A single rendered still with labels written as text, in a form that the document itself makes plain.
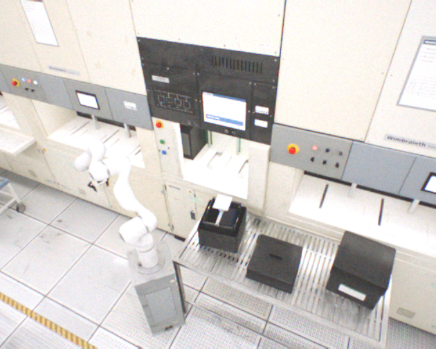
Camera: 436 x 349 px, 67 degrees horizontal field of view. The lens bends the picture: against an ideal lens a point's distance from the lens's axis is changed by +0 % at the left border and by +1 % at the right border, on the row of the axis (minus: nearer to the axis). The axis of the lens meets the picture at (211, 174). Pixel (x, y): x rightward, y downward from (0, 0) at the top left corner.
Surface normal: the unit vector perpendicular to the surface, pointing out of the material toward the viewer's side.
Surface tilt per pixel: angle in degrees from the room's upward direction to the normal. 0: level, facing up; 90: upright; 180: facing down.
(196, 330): 0
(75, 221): 0
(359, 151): 90
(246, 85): 90
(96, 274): 0
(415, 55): 90
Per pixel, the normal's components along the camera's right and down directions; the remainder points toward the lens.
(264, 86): -0.44, 0.61
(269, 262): -0.04, -0.75
